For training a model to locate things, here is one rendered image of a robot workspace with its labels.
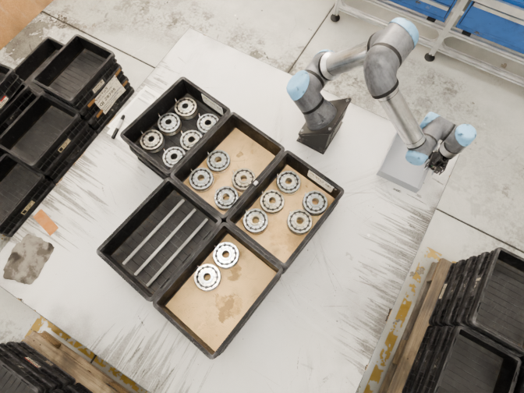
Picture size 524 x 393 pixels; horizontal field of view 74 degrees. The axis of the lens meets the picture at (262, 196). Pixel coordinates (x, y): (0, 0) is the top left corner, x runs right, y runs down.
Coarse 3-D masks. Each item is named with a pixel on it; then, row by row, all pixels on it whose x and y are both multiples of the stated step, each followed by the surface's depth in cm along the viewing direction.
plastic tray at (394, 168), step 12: (396, 132) 173; (396, 144) 171; (384, 156) 169; (396, 156) 169; (384, 168) 167; (396, 168) 167; (408, 168) 167; (420, 168) 167; (396, 180) 162; (408, 180) 165; (420, 180) 165
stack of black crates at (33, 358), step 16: (0, 352) 168; (16, 352) 176; (32, 352) 186; (0, 368) 168; (16, 368) 164; (32, 368) 169; (48, 368) 179; (0, 384) 165; (16, 384) 165; (32, 384) 156; (48, 384) 165; (64, 384) 175
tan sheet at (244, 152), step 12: (240, 132) 160; (228, 144) 158; (240, 144) 158; (252, 144) 158; (240, 156) 156; (252, 156) 156; (264, 156) 156; (252, 168) 154; (216, 180) 152; (228, 180) 152; (204, 192) 150; (240, 192) 150
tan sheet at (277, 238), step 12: (288, 168) 153; (276, 180) 152; (300, 180) 151; (300, 192) 150; (324, 192) 150; (288, 204) 148; (300, 204) 148; (276, 216) 146; (312, 216) 146; (276, 228) 144; (288, 228) 144; (264, 240) 142; (276, 240) 142; (288, 240) 142; (300, 240) 142; (276, 252) 141; (288, 252) 141
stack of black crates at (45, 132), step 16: (48, 96) 209; (32, 112) 210; (48, 112) 217; (64, 112) 217; (16, 128) 205; (32, 128) 214; (48, 128) 213; (64, 128) 201; (80, 128) 213; (0, 144) 198; (16, 144) 210; (32, 144) 210; (48, 144) 210; (64, 144) 206; (80, 144) 219; (32, 160) 206; (48, 160) 202; (64, 160) 213; (48, 176) 209
